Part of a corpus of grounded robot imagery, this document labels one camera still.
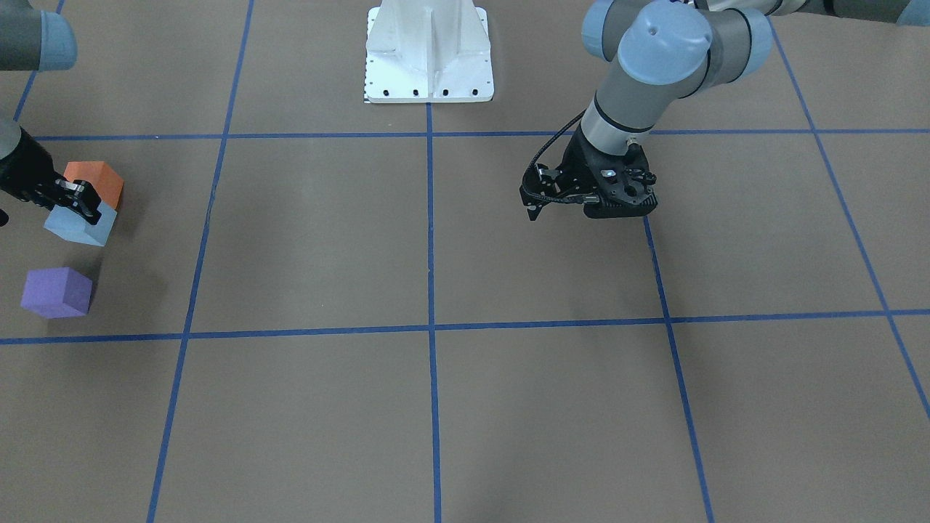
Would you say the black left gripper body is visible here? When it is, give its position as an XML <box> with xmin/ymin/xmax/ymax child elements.
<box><xmin>520</xmin><ymin>129</ymin><xmax>658</xmax><ymax>221</ymax></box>

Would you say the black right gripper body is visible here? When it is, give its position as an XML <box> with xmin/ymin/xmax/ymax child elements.
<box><xmin>1</xmin><ymin>128</ymin><xmax>102</xmax><ymax>225</ymax></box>

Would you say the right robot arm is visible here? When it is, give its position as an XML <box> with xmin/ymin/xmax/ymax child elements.
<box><xmin>1</xmin><ymin>1</ymin><xmax>102</xmax><ymax>225</ymax></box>

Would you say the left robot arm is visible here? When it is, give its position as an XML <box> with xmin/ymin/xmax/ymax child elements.
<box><xmin>520</xmin><ymin>1</ymin><xmax>928</xmax><ymax>221</ymax></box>

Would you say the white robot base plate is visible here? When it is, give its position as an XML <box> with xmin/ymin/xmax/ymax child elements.
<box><xmin>363</xmin><ymin>1</ymin><xmax>495</xmax><ymax>104</ymax></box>

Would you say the blue foam block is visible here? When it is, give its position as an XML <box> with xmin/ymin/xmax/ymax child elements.
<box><xmin>44</xmin><ymin>202</ymin><xmax>118</xmax><ymax>247</ymax></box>

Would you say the orange foam block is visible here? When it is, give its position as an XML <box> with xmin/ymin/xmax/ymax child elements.
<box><xmin>63</xmin><ymin>161</ymin><xmax>125</xmax><ymax>211</ymax></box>

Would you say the purple foam block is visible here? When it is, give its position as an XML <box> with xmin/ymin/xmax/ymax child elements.
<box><xmin>20</xmin><ymin>266</ymin><xmax>93</xmax><ymax>319</ymax></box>

